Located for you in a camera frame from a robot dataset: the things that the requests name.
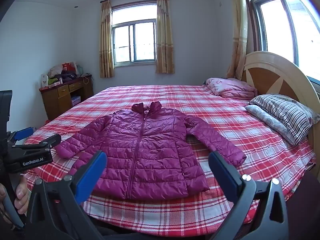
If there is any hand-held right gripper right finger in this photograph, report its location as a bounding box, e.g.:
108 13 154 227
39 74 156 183
208 151 290 240

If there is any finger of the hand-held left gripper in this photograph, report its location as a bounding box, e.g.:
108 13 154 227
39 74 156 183
7 127 35 143
14 133 62 153

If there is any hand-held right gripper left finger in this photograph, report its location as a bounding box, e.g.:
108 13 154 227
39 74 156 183
25 151 108 240

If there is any purple puffer jacket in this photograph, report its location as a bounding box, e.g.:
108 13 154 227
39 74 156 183
55 101 247 200

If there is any dark clothes pile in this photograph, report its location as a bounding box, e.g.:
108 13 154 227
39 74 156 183
54 70 77 83

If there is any person's left hand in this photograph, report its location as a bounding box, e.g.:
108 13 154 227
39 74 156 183
0 174 30 222

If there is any red plaid bed sheet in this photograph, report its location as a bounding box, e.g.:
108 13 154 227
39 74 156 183
24 84 316 231

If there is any wooden desk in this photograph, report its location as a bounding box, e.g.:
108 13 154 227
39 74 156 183
39 74 94 121

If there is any pink plastic bag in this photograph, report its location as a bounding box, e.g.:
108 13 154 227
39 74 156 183
48 64 63 78

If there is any grey floral pillow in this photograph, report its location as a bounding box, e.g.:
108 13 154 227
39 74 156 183
244 104 298 142

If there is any red gift box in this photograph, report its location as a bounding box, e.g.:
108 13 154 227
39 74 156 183
62 62 77 74

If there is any striped pillow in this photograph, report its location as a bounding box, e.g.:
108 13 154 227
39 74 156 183
249 94 320 146

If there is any pink floral quilt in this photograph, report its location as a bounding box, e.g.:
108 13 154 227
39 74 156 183
205 77 258 99

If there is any wooden bed headboard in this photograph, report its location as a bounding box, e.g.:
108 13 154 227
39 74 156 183
241 51 320 188

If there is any yellow patterned curtain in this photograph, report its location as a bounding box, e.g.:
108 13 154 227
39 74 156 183
99 0 115 79
155 0 175 75

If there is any yellow curtain beside headboard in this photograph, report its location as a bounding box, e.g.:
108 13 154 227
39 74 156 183
226 0 248 79

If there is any large window beside headboard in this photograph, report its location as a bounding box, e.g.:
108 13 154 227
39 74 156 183
246 0 320 87

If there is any sliding window with grey frame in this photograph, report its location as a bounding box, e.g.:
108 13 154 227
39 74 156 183
111 2 158 67

